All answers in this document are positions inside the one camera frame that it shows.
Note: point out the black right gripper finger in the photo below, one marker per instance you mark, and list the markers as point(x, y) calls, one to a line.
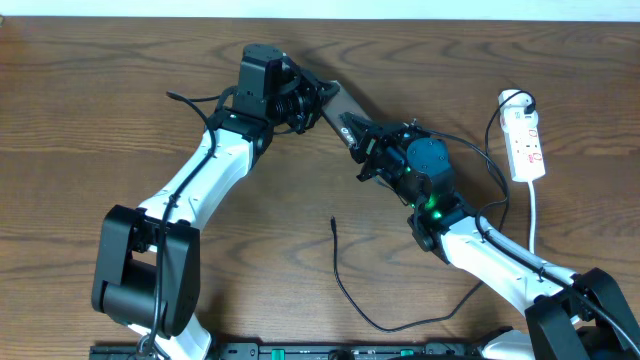
point(358, 153)
point(353, 127)

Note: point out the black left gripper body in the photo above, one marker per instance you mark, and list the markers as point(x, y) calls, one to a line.
point(301, 103)

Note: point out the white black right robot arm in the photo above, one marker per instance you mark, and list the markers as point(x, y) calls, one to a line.
point(569, 315)

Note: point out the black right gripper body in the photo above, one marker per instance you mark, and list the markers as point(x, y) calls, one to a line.
point(384, 156)

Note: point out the white power strip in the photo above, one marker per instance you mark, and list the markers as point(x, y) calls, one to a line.
point(518, 121)

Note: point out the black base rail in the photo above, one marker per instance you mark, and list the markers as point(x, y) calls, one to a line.
point(253, 351)

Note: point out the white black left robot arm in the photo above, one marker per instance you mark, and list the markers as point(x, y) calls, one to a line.
point(147, 274)

